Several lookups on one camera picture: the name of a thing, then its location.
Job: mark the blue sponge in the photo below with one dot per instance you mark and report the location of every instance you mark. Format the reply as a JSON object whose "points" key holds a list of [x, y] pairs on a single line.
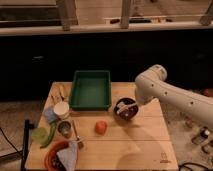
{"points": [[49, 115]]}

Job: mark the white round container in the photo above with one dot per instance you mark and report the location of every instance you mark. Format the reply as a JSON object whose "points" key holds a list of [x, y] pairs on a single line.
{"points": [[61, 109]]}

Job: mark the green chili pepper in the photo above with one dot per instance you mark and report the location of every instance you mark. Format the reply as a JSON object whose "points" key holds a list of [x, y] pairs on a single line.
{"points": [[50, 136]]}

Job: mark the black metal stand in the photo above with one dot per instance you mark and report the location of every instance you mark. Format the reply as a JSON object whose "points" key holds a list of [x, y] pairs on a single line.
{"points": [[28, 126]]}

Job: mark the yellow banana peel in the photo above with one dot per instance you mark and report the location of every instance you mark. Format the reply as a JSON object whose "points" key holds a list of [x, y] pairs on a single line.
{"points": [[59, 94]]}

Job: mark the orange bowl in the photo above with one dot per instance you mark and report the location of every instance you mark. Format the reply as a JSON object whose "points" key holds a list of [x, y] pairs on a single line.
{"points": [[51, 161]]}

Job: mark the grey cloth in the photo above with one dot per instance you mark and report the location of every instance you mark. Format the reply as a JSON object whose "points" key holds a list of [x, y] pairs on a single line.
{"points": [[68, 156]]}

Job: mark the purple bowl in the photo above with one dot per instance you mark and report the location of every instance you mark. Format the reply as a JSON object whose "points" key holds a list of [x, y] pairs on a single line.
{"points": [[123, 115]]}

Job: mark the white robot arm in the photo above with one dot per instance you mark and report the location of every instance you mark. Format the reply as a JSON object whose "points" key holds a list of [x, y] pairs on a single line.
{"points": [[151, 84]]}

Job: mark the small metal cup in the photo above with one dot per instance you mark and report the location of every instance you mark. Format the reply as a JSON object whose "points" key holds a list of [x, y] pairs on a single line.
{"points": [[64, 128]]}

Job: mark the spice bottle rack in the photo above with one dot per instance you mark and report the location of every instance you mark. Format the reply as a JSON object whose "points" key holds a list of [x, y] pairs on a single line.
{"points": [[204, 133]]}

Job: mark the green plastic tray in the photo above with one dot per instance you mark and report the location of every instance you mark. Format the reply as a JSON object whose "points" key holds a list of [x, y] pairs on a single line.
{"points": [[91, 90]]}

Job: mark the red tomato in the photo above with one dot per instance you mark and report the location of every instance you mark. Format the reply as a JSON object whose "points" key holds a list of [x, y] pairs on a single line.
{"points": [[100, 127]]}

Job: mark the small wooden brush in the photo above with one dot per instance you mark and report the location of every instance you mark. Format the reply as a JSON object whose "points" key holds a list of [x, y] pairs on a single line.
{"points": [[78, 138]]}

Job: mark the light green round lid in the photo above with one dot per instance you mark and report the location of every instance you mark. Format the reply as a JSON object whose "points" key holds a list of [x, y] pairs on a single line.
{"points": [[39, 135]]}

